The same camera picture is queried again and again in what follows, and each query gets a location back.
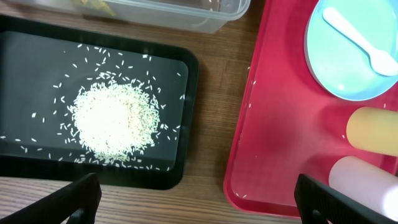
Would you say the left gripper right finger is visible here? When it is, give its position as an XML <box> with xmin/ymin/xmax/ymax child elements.
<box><xmin>294</xmin><ymin>174</ymin><xmax>397</xmax><ymax>224</ymax></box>

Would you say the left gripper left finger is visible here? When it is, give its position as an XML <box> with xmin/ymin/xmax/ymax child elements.
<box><xmin>1</xmin><ymin>173</ymin><xmax>101</xmax><ymax>224</ymax></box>

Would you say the pink plastic cup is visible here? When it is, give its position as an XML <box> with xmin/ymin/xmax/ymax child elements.
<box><xmin>328</xmin><ymin>156</ymin><xmax>397</xmax><ymax>221</ymax></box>

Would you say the white rice pile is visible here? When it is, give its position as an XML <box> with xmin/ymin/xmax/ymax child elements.
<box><xmin>0</xmin><ymin>43</ymin><xmax>186</xmax><ymax>172</ymax></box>

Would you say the yellow plastic cup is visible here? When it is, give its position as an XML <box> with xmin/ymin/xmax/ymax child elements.
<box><xmin>346</xmin><ymin>107</ymin><xmax>397</xmax><ymax>157</ymax></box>

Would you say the light blue plate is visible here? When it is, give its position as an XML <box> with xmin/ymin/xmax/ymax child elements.
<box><xmin>305</xmin><ymin>0</ymin><xmax>397</xmax><ymax>101</ymax></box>

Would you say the white plastic spoon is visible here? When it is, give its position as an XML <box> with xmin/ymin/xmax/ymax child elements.
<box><xmin>322</xmin><ymin>7</ymin><xmax>397</xmax><ymax>77</ymax></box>

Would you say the yellow snack wrapper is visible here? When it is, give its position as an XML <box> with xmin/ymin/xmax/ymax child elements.
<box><xmin>72</xmin><ymin>0</ymin><xmax>116</xmax><ymax>16</ymax></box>

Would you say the red serving tray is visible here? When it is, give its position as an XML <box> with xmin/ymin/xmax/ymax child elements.
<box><xmin>223</xmin><ymin>1</ymin><xmax>397</xmax><ymax>219</ymax></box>

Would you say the black plastic tray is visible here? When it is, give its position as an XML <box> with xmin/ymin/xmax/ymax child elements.
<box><xmin>1</xmin><ymin>16</ymin><xmax>198</xmax><ymax>190</ymax></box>

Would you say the clear plastic bin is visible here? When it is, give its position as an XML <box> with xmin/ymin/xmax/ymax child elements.
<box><xmin>10</xmin><ymin>0</ymin><xmax>251</xmax><ymax>34</ymax></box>

